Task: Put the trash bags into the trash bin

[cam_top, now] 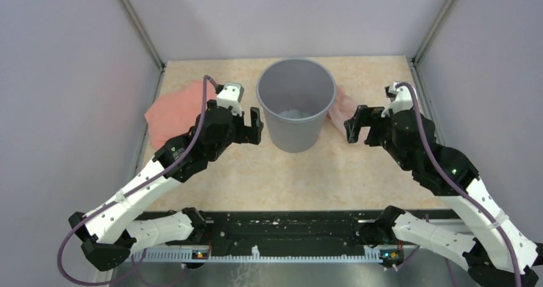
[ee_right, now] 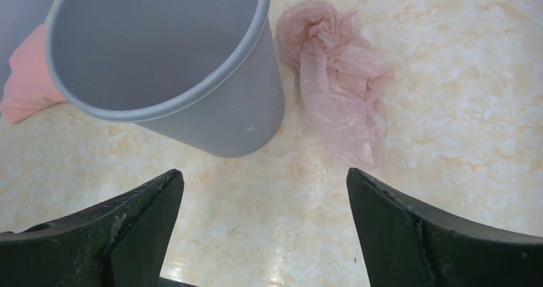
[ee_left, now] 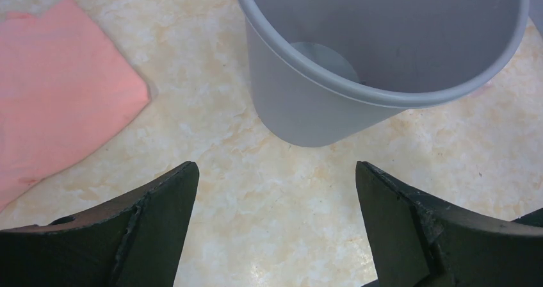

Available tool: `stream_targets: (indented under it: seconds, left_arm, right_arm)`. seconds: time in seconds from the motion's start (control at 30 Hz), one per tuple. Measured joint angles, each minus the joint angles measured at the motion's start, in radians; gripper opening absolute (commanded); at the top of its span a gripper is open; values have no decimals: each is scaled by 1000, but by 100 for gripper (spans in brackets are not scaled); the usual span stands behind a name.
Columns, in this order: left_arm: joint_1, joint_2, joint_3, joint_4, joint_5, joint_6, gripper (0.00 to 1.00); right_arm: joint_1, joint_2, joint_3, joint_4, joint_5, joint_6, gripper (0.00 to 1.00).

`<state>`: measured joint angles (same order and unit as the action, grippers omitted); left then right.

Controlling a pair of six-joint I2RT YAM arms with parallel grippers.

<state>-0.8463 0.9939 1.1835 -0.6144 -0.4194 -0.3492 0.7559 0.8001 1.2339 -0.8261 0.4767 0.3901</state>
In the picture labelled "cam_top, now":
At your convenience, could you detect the translucent pink trash bag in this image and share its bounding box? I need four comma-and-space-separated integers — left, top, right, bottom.
327, 86, 358, 138

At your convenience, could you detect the grey plastic trash bin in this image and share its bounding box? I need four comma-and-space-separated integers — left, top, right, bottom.
256, 58, 337, 153

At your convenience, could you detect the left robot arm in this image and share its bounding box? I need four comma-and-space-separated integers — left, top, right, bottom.
69, 100, 264, 271

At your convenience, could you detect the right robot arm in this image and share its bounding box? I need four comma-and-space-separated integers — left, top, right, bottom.
344, 105, 542, 286

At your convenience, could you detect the folded pink trash bags stack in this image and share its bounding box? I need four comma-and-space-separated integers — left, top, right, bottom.
144, 80, 216, 150

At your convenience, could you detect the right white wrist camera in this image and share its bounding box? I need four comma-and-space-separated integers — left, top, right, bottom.
381, 81, 418, 118

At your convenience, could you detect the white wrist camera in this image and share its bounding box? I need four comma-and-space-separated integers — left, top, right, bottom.
381, 81, 418, 118
216, 82, 244, 116

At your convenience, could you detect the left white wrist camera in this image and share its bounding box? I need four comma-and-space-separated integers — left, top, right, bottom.
216, 82, 244, 116

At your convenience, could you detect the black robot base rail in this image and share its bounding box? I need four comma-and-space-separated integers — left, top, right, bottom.
140, 209, 461, 258

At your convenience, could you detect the left aluminium frame post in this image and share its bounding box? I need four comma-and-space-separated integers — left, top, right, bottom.
118, 0, 165, 72

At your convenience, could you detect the aluminium frame post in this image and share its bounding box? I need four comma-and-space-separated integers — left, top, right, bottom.
118, 0, 165, 72
411, 0, 457, 67

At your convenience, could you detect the white slotted cable duct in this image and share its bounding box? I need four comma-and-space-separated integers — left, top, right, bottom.
127, 245, 389, 264

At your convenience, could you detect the right aluminium frame post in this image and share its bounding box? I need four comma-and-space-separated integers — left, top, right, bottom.
411, 0, 457, 67

